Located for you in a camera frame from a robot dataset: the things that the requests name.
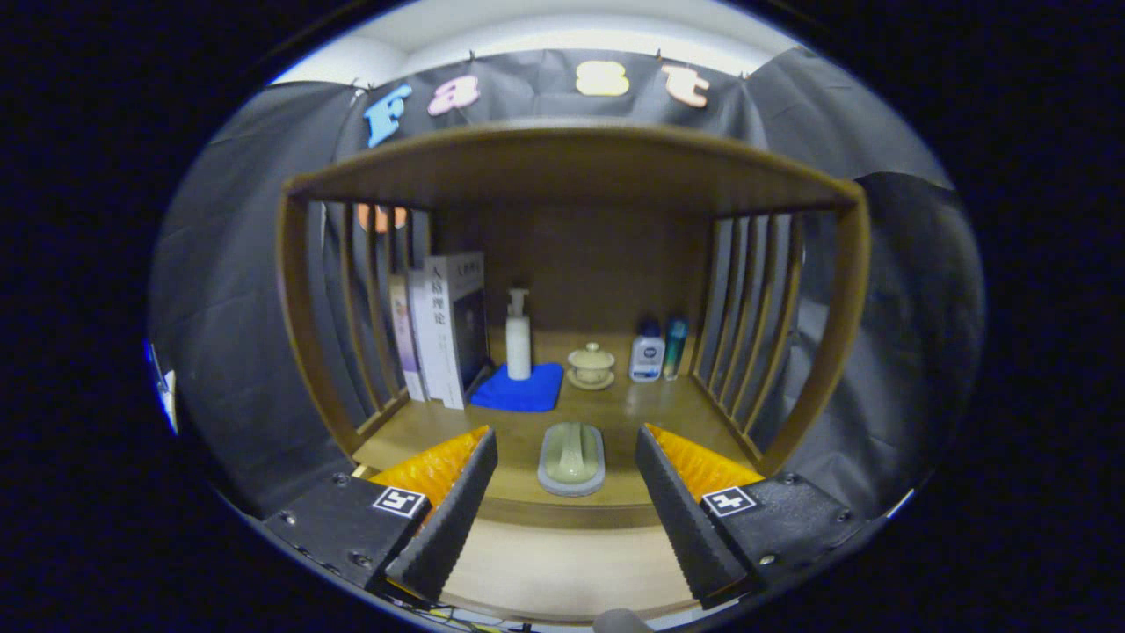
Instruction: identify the thin white book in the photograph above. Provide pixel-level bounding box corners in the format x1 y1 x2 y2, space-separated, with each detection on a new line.
406 268 446 404

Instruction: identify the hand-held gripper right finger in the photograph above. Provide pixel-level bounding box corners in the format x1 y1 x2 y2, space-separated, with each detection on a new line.
635 423 880 608

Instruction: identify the white lotion bottle blue cap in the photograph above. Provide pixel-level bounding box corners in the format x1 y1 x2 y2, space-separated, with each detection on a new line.
629 318 666 383

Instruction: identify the thick white and black book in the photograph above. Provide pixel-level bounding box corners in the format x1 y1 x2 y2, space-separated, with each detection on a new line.
424 252 490 411

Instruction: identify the wooden drawer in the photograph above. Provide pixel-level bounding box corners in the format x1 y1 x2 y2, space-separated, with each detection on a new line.
431 519 704 625

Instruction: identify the white blue-edged object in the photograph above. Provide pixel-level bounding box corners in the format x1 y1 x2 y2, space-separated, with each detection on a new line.
144 341 179 436

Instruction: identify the thin purple book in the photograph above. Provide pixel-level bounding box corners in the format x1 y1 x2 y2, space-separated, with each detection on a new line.
389 274 428 403

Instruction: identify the blue folded cloth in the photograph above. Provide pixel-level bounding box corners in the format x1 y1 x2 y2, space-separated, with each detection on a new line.
470 362 565 413

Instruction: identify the black backdrop cloth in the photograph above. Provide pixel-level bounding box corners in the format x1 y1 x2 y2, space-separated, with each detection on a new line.
149 48 985 521

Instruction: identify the teal slim bottle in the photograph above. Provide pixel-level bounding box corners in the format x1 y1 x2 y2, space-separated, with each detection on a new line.
664 317 690 382

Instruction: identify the wooden cabinet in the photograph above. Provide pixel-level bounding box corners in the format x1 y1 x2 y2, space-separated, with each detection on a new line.
277 123 871 530

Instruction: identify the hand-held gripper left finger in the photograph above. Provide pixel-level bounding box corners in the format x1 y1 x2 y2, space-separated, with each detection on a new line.
262 426 498 604

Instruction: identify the beige lidded ceramic cup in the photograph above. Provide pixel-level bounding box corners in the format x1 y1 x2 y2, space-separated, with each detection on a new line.
566 342 617 391

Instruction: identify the white pump bottle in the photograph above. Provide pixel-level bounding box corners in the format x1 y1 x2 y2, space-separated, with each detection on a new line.
505 288 533 382

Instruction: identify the wooden countertop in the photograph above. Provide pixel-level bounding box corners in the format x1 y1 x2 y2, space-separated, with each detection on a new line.
352 330 762 528

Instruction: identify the pale green oval container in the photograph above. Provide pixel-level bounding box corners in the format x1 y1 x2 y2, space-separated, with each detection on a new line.
538 422 606 498

